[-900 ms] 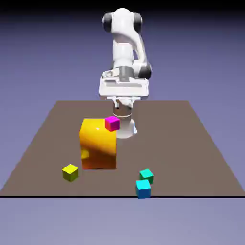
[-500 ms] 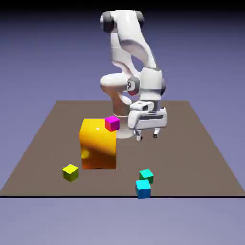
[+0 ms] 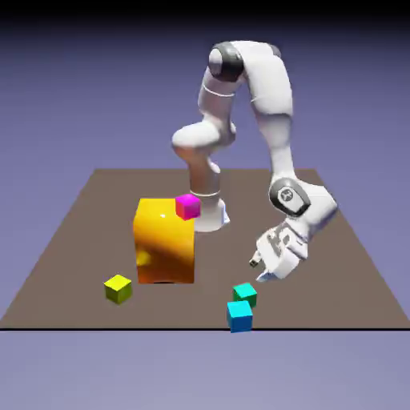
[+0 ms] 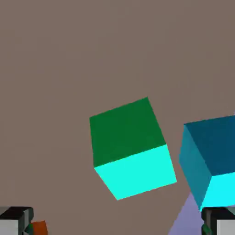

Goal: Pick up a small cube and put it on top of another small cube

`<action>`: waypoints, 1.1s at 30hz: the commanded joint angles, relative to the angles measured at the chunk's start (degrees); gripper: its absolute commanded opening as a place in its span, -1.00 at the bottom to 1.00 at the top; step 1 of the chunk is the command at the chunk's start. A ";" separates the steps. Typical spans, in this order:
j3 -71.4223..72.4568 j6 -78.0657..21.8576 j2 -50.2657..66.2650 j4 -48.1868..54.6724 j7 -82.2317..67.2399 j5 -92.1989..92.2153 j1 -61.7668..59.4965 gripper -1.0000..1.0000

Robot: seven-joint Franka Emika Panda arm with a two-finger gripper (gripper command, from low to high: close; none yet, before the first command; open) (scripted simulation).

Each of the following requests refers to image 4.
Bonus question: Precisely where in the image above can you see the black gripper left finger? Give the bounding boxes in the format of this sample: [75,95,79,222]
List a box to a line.
[0,206,34,235]

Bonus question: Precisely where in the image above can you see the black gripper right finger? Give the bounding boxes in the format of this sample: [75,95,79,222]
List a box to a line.
[201,206,235,235]

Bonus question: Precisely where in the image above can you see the small orange cube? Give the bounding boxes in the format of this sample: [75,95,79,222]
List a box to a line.
[30,220,49,235]

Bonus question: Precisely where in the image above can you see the small blue cube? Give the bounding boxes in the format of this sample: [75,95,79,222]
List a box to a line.
[178,115,235,213]

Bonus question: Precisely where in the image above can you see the small green cube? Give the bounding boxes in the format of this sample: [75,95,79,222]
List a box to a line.
[89,96,178,201]

